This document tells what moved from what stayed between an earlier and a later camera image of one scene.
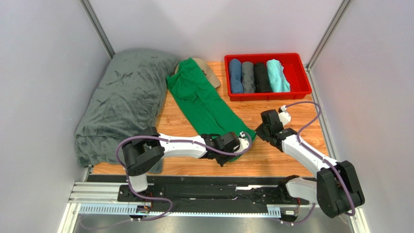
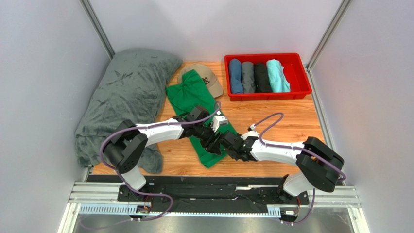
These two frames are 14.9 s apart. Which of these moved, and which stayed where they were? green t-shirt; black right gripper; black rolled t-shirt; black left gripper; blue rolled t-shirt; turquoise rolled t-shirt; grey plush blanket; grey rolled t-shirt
Moved: black left gripper; black right gripper; green t-shirt
Stayed: blue rolled t-shirt; grey rolled t-shirt; turquoise rolled t-shirt; black rolled t-shirt; grey plush blanket
